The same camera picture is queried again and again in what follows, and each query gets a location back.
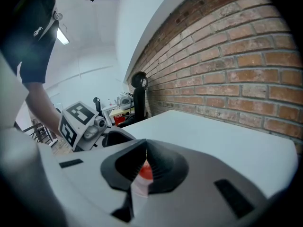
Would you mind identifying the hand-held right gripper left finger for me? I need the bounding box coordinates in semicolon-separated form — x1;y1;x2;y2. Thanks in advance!
39;138;149;227

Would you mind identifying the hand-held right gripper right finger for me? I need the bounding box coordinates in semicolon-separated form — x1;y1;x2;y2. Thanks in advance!
131;139;269;227

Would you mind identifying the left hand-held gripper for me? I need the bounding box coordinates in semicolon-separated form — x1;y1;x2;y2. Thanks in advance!
58;101;137;152

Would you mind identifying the white plate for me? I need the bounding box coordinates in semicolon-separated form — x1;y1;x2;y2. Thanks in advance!
131;176;150;197

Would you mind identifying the person's left forearm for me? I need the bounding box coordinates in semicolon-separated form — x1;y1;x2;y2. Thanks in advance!
25;81;63;137

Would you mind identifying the grey white device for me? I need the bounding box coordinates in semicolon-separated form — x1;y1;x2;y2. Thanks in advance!
115;92;135;110

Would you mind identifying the black stand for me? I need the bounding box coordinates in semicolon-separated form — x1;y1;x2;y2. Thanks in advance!
93;96;104;117

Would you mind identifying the black office chair with headrest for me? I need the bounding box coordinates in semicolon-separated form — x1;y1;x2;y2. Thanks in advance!
118;71;149;129

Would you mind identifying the black metal rack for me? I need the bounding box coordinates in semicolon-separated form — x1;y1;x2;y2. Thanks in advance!
22;122;54;146

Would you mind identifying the ceiling light panel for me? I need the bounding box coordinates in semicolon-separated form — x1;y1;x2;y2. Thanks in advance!
56;27;70;45

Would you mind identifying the person's black shirt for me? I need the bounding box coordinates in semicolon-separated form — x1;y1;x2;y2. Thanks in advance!
0;0;60;85

